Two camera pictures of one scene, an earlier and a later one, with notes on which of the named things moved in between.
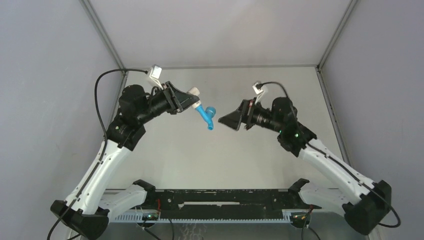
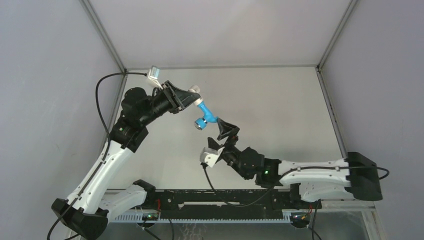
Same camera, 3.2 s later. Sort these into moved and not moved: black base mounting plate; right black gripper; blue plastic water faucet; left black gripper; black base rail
Moved: blue plastic water faucet; right black gripper
Not moved: black base mounting plate; black base rail; left black gripper
